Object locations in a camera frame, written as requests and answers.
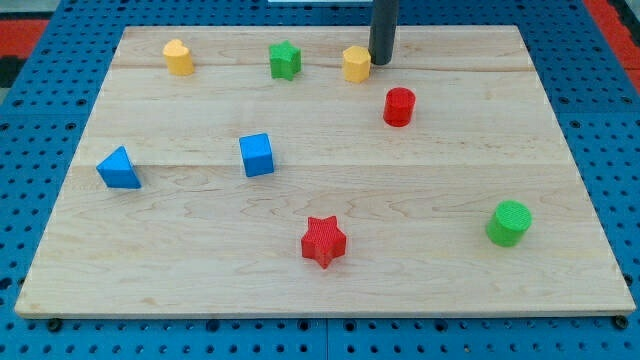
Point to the red star block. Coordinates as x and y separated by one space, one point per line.
323 241

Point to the green star block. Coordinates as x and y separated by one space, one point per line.
285 60

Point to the light wooden board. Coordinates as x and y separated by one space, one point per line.
202 240

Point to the blue cube block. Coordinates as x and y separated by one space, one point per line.
256 154

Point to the red cylinder block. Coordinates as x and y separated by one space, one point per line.
399 106

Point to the yellow hexagon block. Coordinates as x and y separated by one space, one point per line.
356 64

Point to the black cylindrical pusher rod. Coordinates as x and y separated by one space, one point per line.
382 30

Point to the yellow heart block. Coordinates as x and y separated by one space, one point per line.
178 58

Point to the green cylinder block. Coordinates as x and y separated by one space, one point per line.
509 222

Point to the blue triangle block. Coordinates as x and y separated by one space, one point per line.
117 170

